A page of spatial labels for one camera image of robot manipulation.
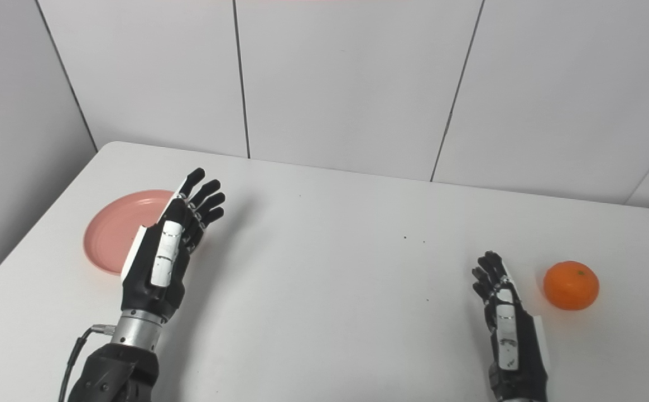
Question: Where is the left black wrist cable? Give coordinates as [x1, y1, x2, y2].
[57, 324, 116, 402]

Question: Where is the pink round plate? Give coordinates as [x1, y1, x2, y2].
[83, 190, 177, 275]

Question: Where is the orange fruit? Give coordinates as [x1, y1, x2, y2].
[543, 261, 600, 311]

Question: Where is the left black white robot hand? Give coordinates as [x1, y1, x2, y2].
[120, 167, 227, 325]

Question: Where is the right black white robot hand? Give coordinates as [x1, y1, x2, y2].
[472, 251, 551, 402]

